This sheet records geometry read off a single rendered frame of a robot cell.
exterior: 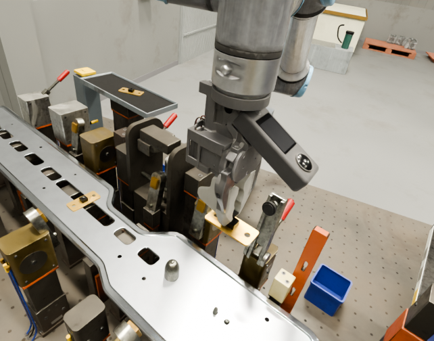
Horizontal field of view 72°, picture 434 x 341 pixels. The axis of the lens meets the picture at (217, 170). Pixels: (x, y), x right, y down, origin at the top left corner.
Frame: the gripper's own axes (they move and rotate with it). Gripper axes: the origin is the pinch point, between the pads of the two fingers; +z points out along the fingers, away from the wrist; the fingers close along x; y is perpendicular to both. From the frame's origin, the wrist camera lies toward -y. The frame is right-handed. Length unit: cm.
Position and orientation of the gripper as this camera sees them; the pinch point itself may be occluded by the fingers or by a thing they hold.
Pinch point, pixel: (232, 217)
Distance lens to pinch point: 46.7
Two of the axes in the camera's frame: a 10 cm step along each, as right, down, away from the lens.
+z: -1.1, 8.1, 5.8
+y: -7.8, -4.3, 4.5
